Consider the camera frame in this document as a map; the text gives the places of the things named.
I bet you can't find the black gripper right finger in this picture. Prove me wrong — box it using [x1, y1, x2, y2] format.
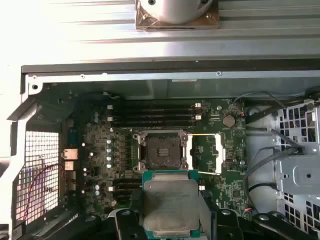
[199, 192, 320, 240]

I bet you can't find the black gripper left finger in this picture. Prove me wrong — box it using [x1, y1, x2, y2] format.
[72, 190, 147, 240]

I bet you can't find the CPU with silver top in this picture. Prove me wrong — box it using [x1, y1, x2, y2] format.
[141, 169, 202, 240]

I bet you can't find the black RAM slot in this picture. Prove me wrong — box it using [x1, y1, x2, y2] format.
[107, 103, 202, 111]
[109, 184, 144, 191]
[112, 177, 144, 185]
[109, 120, 201, 127]
[108, 109, 201, 116]
[107, 114, 203, 121]

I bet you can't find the CPU socket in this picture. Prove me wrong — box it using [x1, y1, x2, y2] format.
[132, 129, 191, 174]

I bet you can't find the green motherboard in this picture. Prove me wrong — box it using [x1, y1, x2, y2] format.
[59, 96, 251, 226]

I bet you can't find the grey metal disk bay cage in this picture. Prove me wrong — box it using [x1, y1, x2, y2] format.
[271, 98, 320, 231]

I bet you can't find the silver network port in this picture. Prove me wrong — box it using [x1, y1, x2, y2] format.
[63, 148, 79, 161]

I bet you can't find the blue video port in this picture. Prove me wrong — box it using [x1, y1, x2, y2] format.
[66, 129, 77, 148]

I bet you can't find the round silver coin battery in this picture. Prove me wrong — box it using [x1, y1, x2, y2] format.
[222, 114, 236, 128]

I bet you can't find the black open PC case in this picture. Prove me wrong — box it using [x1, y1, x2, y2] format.
[7, 58, 320, 240]

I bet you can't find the black looped cable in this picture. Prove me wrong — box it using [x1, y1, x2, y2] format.
[243, 146, 278, 201]

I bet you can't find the metal socket cover frame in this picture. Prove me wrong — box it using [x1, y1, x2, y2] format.
[183, 132, 226, 176]

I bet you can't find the thin red wire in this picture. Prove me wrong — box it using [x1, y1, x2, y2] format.
[26, 154, 85, 222]

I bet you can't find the black flat cable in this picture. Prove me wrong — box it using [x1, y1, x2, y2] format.
[246, 124, 307, 155]

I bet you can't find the thin black wire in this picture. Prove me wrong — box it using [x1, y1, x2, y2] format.
[232, 90, 285, 107]

